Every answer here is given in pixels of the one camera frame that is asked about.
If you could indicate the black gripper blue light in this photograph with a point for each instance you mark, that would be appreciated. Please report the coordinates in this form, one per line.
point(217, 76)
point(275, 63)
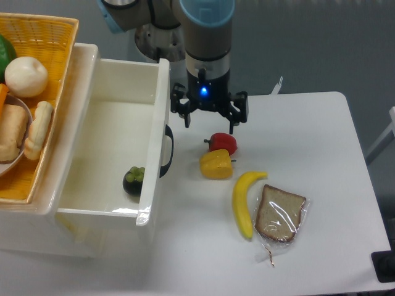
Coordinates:
point(209, 95)

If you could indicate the white top drawer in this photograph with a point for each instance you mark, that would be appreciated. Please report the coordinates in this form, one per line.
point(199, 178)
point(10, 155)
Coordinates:
point(123, 128)

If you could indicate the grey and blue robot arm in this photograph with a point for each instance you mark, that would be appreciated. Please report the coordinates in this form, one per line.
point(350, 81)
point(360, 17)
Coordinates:
point(197, 33)

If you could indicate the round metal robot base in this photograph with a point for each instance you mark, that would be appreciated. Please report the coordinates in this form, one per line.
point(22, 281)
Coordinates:
point(157, 43)

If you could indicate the white drawer cabinet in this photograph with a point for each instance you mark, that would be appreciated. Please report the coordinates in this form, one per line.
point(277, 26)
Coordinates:
point(38, 227)

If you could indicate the red bell pepper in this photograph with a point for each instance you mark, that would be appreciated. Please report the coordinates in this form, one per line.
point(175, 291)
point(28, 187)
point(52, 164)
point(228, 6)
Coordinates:
point(222, 141)

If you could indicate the yellow bell pepper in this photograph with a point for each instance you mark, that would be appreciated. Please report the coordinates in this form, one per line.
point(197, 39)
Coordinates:
point(216, 164)

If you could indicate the white plastic fork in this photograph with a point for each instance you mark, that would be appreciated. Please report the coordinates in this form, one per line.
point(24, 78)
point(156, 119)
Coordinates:
point(276, 89)

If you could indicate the yellow banana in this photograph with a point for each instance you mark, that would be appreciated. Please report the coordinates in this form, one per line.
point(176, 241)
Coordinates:
point(239, 201)

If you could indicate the dark purple mangosteen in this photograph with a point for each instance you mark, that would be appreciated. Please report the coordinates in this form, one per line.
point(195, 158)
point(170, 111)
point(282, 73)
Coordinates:
point(133, 180)

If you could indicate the bread slice in plastic wrap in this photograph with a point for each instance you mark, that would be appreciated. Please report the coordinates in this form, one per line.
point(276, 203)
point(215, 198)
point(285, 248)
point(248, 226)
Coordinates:
point(278, 218)

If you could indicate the yellow wicker basket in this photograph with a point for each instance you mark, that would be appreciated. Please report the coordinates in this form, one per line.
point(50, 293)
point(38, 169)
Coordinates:
point(35, 56)

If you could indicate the beige peanut-shaped bread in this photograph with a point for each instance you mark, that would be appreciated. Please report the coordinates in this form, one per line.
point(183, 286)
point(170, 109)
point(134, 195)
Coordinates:
point(37, 130)

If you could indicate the white onion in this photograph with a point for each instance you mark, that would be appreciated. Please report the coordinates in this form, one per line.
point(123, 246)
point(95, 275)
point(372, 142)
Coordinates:
point(26, 77)

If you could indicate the beige bread loaf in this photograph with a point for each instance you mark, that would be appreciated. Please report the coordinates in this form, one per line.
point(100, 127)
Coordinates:
point(13, 126)

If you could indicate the orange carrot piece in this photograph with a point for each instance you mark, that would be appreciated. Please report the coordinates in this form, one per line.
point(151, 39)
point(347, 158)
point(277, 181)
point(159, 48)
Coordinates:
point(3, 94)

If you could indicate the green pepper in basket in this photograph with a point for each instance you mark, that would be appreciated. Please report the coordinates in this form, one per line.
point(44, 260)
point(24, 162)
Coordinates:
point(7, 55)

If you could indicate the grey plate in basket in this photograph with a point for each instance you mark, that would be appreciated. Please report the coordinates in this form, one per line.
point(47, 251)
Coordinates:
point(7, 166)

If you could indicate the black object at table edge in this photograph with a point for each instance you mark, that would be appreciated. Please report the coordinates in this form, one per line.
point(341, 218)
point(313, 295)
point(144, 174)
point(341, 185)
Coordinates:
point(383, 262)

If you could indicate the black drawer handle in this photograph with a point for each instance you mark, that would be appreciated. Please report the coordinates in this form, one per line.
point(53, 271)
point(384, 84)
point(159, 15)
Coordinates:
point(167, 151)

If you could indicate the white frame at right edge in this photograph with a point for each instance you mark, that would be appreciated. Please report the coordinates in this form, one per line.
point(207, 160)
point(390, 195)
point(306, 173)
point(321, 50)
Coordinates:
point(382, 141)

